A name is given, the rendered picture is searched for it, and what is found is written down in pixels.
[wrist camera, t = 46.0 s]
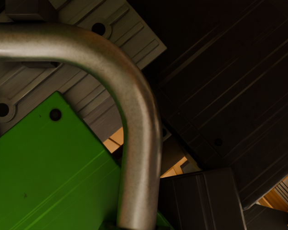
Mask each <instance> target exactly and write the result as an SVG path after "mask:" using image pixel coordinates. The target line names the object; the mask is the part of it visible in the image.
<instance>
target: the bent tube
mask: <svg viewBox="0 0 288 230"><path fill-rule="evenodd" d="M29 61H51V62H60V63H66V64H69V65H72V66H75V67H78V68H80V69H82V70H84V71H86V72H87V73H89V74H90V75H91V76H93V77H94V78H95V79H97V80H98V81H99V82H100V83H101V84H102V85H103V86H104V87H105V89H106V90H107V91H108V92H109V94H110V95H111V97H112V98H113V100H114V102H115V104H116V106H117V108H118V111H119V114H120V117H121V120H122V125H123V156H122V166H121V177H120V187H119V197H118V208H117V221H116V222H115V221H105V220H104V221H103V222H102V224H101V225H100V227H99V229H98V230H171V227H169V226H159V225H156V219H157V208H158V197H159V186H160V171H161V160H162V149H163V129H162V121H161V116H160V110H159V107H158V104H157V101H156V98H155V95H154V93H153V90H152V88H151V86H150V84H149V82H148V81H147V79H146V77H145V76H144V74H143V73H142V71H141V70H140V69H139V67H138V66H137V65H136V63H135V62H134V61H133V60H132V59H131V58H130V57H129V56H128V55H127V54H126V53H125V52H124V51H123V50H122V49H120V48H119V47H118V46H117V45H115V44H114V43H112V42H111V41H109V40H108V39H106V38H104V37H103V36H101V35H99V34H97V33H95V32H92V31H90V30H87V29H85V28H82V27H79V26H74V25H70V24H64V23H57V22H0V62H29Z"/></svg>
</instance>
